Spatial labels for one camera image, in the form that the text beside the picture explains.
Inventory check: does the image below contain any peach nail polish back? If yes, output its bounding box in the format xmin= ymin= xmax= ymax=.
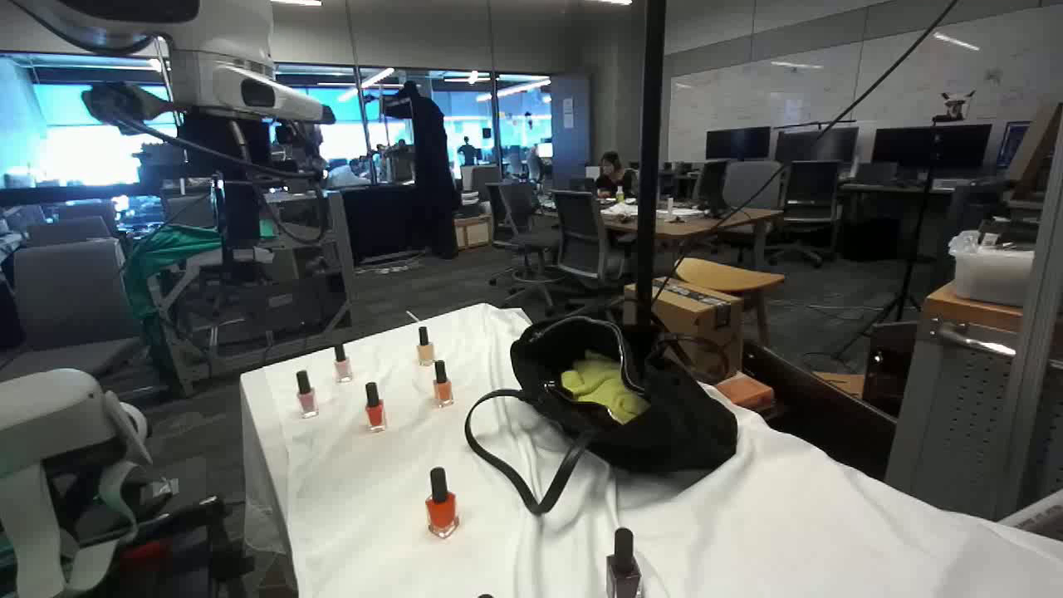
xmin=416 ymin=325 xmax=435 ymax=366

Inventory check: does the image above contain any red-orange nail polish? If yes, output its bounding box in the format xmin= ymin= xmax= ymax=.
xmin=366 ymin=384 xmax=384 ymax=428

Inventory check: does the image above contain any dark maroon nail polish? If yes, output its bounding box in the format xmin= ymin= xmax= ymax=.
xmin=609 ymin=528 xmax=640 ymax=598

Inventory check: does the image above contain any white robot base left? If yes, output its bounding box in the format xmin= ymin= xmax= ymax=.
xmin=0 ymin=368 xmax=153 ymax=598

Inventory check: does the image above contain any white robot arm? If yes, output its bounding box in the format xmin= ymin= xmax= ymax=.
xmin=10 ymin=0 xmax=332 ymax=125

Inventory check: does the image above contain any yellow cloth in bag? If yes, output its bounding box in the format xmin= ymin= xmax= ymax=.
xmin=561 ymin=352 xmax=647 ymax=427

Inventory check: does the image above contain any pink nail polish back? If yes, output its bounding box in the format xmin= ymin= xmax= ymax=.
xmin=332 ymin=342 xmax=352 ymax=384

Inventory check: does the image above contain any pink nail polish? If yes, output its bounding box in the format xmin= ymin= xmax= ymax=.
xmin=332 ymin=342 xmax=352 ymax=384
xmin=296 ymin=368 xmax=318 ymax=420

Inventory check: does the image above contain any large orange nail polish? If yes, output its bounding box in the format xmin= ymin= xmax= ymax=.
xmin=426 ymin=469 xmax=458 ymax=539

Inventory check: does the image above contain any pink nail polish left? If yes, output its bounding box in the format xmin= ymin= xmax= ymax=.
xmin=296 ymin=368 xmax=318 ymax=420

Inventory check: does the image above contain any grey office chair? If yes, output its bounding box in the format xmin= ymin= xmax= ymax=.
xmin=556 ymin=191 xmax=623 ymax=286

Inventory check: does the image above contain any cardboard box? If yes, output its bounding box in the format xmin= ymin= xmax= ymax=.
xmin=650 ymin=278 xmax=745 ymax=384

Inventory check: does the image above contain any white tablecloth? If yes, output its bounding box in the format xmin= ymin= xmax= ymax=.
xmin=240 ymin=307 xmax=1063 ymax=598

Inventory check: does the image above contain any black vertical pole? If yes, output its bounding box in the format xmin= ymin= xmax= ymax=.
xmin=633 ymin=0 xmax=666 ymax=364

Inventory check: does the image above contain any white metal cabinet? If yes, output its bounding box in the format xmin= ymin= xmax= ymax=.
xmin=887 ymin=286 xmax=1063 ymax=519

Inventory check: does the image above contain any black tripod stand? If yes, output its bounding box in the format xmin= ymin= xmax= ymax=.
xmin=826 ymin=89 xmax=976 ymax=360

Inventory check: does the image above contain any black bag with strap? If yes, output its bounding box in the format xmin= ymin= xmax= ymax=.
xmin=463 ymin=312 xmax=738 ymax=517

